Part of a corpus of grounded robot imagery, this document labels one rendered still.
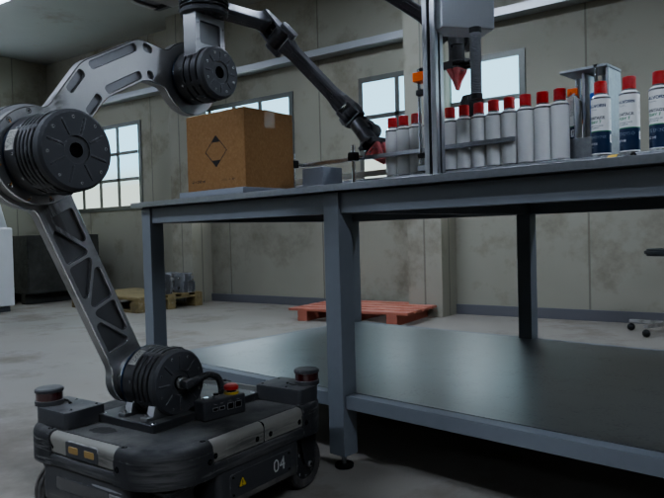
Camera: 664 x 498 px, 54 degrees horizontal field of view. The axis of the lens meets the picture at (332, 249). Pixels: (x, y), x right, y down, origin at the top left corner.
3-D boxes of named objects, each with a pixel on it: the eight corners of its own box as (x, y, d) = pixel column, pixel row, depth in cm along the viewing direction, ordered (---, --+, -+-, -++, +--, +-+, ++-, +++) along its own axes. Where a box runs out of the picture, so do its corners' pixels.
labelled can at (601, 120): (615, 156, 180) (614, 81, 179) (608, 155, 176) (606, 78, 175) (595, 158, 183) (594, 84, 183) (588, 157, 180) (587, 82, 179)
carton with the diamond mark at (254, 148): (294, 190, 237) (292, 115, 236) (246, 187, 218) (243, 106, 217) (236, 195, 256) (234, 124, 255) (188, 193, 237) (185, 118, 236)
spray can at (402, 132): (415, 175, 224) (414, 115, 224) (405, 175, 221) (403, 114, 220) (404, 177, 228) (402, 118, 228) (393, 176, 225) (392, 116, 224)
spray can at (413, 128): (428, 174, 221) (426, 114, 221) (419, 173, 217) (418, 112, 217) (415, 175, 225) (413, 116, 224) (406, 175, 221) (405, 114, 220)
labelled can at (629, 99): (643, 153, 175) (642, 76, 174) (636, 152, 171) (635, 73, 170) (623, 155, 178) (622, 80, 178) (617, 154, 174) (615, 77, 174)
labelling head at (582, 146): (623, 159, 191) (622, 70, 190) (607, 156, 181) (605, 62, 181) (576, 163, 200) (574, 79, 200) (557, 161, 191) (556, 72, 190)
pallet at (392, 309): (286, 319, 529) (286, 307, 529) (336, 309, 591) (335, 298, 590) (405, 327, 470) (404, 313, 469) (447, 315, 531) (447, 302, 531)
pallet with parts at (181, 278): (207, 304, 667) (206, 272, 666) (141, 313, 600) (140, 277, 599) (132, 299, 735) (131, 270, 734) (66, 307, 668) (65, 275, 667)
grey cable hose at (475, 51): (484, 99, 194) (483, 28, 194) (478, 97, 191) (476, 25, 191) (474, 101, 196) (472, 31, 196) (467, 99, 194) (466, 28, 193)
